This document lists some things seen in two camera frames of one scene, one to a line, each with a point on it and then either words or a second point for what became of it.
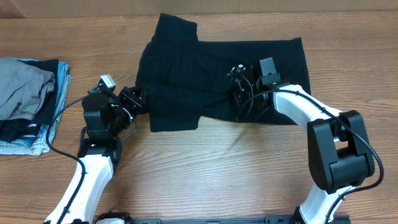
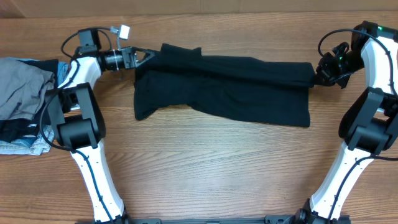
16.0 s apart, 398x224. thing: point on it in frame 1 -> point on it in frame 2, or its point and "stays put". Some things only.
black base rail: x=278 y=219 stays put
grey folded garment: x=22 y=87 stays put
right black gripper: x=237 y=82 -> x=324 y=72
